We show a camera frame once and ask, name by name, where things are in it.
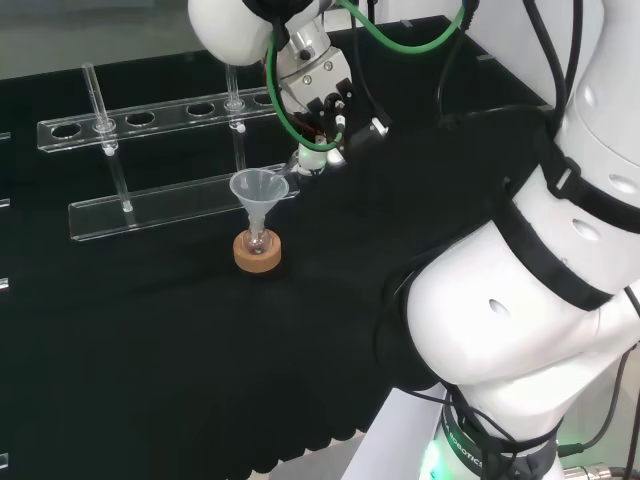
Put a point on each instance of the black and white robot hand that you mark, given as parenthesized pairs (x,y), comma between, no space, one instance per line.
(320,80)

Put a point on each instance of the clear weighing funnel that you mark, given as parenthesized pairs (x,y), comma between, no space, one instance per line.
(287,169)

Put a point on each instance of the clear plastic funnel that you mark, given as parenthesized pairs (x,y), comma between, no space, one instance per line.
(260,187)

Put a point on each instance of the small round-bottom glass flask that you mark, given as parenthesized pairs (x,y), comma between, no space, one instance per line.
(256,244)

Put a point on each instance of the clear acrylic funnel stand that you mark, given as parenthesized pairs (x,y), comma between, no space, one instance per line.
(165,210)

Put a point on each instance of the black bench cloth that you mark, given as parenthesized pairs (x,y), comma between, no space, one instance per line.
(150,350)

